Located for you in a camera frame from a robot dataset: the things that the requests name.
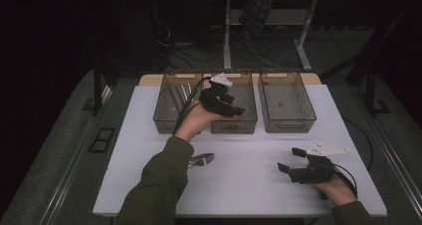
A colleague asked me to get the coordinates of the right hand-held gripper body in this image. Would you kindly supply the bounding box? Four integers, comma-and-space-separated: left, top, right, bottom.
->
289, 140, 350, 185

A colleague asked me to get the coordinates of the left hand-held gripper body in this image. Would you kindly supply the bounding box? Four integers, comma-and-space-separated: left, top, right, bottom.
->
198, 73, 234, 117

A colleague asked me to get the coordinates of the translucent grey plastic bin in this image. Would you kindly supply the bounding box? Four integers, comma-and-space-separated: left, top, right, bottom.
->
258, 71, 317, 134
152, 71, 204, 134
202, 70, 259, 134

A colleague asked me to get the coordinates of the person's left hand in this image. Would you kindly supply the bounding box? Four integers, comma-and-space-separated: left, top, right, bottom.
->
174, 99, 230, 143

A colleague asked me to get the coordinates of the person's right hand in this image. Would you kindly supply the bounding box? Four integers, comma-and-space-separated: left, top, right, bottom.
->
308, 174, 357, 207

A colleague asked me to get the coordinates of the white table cover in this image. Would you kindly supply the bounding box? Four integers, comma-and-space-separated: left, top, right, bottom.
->
93, 84, 388, 218

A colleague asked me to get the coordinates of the white metal desk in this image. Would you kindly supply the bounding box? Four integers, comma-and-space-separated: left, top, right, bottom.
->
211, 0, 367, 72

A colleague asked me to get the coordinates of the black metal stand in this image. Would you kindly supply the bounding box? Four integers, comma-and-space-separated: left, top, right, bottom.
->
317, 0, 422, 117
92, 52, 120, 116

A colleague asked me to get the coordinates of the dark patterned hanging cloth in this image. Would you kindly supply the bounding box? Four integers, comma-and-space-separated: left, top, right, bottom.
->
238, 0, 277, 40

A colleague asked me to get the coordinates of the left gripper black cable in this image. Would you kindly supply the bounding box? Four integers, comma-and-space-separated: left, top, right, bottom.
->
172, 77, 212, 136

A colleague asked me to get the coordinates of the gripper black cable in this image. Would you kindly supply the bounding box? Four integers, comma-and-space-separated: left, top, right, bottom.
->
332, 163, 359, 199
172, 77, 212, 136

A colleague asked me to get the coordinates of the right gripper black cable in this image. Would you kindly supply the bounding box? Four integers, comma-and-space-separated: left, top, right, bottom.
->
332, 163, 359, 199

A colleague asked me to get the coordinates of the black floor cable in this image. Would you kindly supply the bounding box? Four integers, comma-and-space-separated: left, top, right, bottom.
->
342, 116, 375, 171

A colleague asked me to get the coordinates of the black-handled metal fork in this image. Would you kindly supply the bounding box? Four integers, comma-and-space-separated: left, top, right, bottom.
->
188, 156, 215, 168

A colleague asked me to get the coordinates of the black cable bundle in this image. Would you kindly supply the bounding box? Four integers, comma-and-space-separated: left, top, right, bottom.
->
155, 20, 283, 70

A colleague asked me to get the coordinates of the metal floor rail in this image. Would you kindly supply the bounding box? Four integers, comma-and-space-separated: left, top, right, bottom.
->
362, 110, 422, 209
39, 85, 112, 225

